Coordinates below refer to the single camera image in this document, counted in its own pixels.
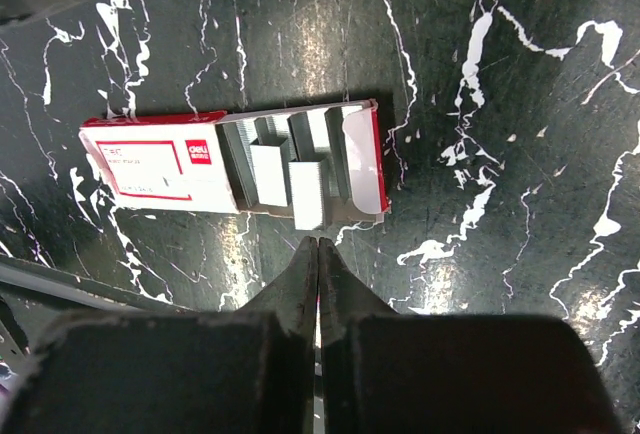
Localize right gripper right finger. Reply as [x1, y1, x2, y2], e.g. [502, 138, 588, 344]
[318, 238, 622, 433]

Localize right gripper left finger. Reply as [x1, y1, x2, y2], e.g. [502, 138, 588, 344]
[1, 237, 318, 433]

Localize silver staple strip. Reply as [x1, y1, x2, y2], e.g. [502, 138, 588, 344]
[289, 158, 329, 231]

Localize red white staple box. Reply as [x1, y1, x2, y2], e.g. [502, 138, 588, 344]
[79, 99, 390, 227]

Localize loose staple strip in box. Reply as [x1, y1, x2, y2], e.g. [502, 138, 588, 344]
[250, 137, 291, 207]

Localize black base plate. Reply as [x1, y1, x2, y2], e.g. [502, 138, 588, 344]
[0, 253, 191, 365]

